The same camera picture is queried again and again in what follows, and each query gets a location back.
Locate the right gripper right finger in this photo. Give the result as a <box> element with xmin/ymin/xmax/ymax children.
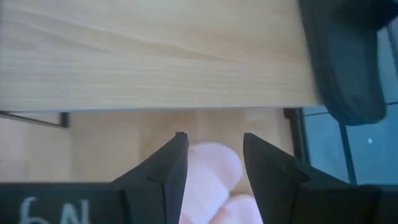
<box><xmin>243</xmin><ymin>133</ymin><xmax>361</xmax><ymax>224</ymax></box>

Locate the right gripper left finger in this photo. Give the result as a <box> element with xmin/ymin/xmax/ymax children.
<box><xmin>111</xmin><ymin>131</ymin><xmax>190</xmax><ymax>224</ymax></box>

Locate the pink slide sandal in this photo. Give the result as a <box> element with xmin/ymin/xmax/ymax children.
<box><xmin>178</xmin><ymin>141</ymin><xmax>264</xmax><ymax>224</ymax></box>

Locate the wooden shelf black metal frame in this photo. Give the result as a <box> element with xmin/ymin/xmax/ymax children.
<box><xmin>0</xmin><ymin>0</ymin><xmax>321</xmax><ymax>162</ymax></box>

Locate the black slide sandal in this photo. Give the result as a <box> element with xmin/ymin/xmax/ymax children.
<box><xmin>297</xmin><ymin>0</ymin><xmax>398</xmax><ymax>127</ymax></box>

